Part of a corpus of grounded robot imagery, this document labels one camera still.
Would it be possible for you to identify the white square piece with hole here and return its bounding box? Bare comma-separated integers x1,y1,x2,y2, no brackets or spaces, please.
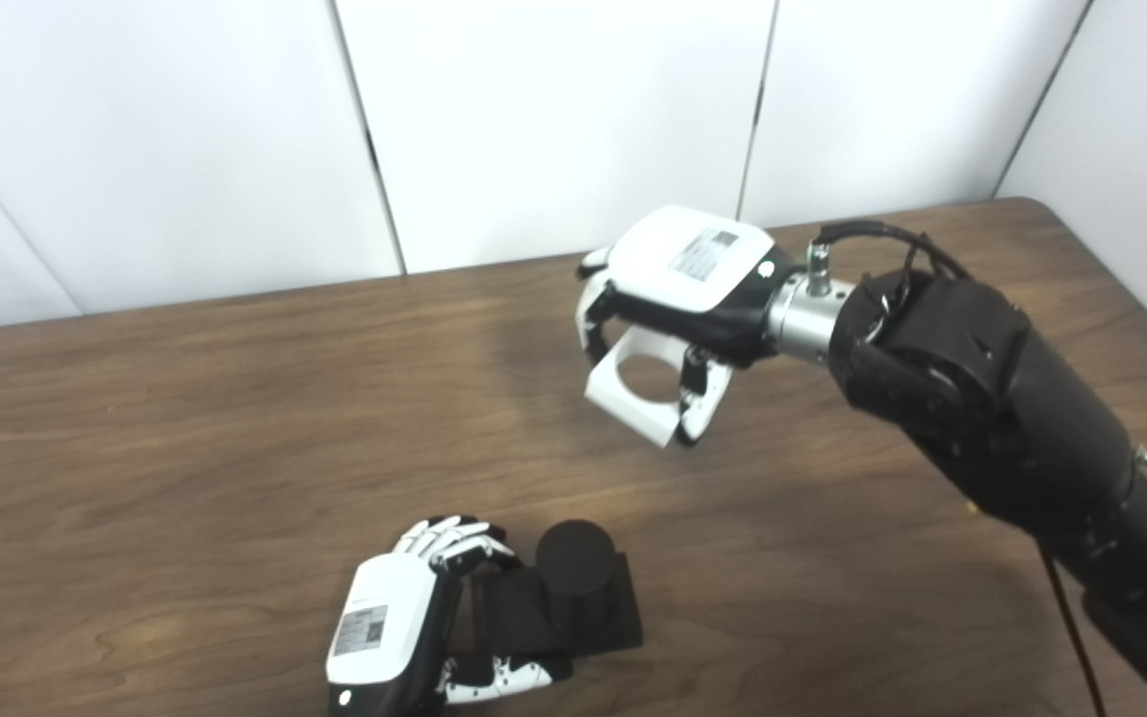
584,327,734,446

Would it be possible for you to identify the black peg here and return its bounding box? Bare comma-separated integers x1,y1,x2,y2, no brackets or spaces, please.
469,519,644,658

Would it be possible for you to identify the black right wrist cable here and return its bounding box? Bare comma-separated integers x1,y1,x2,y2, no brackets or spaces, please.
810,221,1107,717

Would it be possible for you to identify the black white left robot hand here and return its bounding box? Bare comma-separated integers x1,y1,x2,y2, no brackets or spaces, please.
325,515,574,717

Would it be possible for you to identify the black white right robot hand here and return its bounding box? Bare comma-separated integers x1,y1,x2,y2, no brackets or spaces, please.
575,205,803,447

